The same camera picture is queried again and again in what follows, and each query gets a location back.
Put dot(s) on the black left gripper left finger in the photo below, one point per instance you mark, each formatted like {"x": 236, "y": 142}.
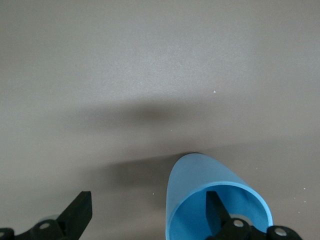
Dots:
{"x": 75, "y": 215}

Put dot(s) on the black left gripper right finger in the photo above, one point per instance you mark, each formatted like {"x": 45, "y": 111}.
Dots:
{"x": 216, "y": 217}

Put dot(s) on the blue plastic cup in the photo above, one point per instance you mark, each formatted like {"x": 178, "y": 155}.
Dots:
{"x": 195, "y": 172}

